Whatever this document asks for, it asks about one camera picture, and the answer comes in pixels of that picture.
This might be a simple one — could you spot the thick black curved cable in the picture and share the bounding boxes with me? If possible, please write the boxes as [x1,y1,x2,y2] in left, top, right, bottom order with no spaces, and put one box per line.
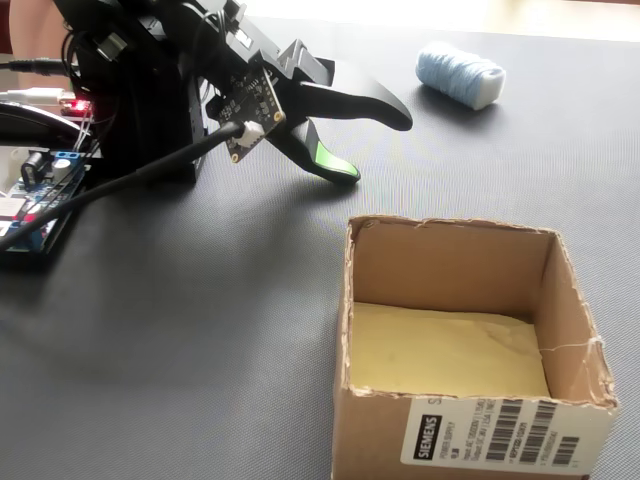
[0,102,101,157]

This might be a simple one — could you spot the white USB cable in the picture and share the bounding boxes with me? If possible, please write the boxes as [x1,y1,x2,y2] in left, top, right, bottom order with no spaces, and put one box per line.
[0,86,67,105]

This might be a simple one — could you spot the light blue yarn spool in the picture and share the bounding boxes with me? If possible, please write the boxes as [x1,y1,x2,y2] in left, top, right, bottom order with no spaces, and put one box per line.
[415,40,508,112]

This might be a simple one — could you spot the yellow paper box liner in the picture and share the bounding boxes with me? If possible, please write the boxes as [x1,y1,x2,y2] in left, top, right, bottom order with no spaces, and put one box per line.
[349,300,552,401]

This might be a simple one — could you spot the thick black camera cable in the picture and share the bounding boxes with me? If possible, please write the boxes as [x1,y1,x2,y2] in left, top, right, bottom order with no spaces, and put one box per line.
[0,121,247,251]

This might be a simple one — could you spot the small circuit board red LED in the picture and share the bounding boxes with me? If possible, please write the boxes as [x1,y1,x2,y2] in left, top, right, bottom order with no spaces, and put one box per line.
[58,97,97,117]

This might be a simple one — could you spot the black textured rubber mat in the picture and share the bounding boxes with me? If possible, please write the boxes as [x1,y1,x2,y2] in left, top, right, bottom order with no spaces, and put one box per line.
[0,14,640,480]

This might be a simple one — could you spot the white Siemens barcode label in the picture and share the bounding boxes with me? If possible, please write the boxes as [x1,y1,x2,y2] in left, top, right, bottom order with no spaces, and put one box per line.
[400,396,615,477]

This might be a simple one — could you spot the open brown cardboard box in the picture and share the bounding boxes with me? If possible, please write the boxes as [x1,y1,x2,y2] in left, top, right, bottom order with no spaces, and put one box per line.
[331,214,620,480]

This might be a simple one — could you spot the black power plug cable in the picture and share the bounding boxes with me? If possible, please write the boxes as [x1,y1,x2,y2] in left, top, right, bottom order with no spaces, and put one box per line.
[0,58,67,77]

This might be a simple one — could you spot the blue controller circuit board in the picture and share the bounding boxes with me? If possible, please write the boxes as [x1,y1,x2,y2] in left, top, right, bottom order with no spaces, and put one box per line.
[0,148,105,257]

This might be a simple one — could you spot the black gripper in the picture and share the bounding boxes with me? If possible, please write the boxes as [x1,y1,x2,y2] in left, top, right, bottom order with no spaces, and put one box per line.
[223,1,414,186]

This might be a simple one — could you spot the bare camera circuit board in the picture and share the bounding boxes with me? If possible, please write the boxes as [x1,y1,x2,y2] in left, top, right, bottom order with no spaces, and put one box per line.
[206,64,288,164]

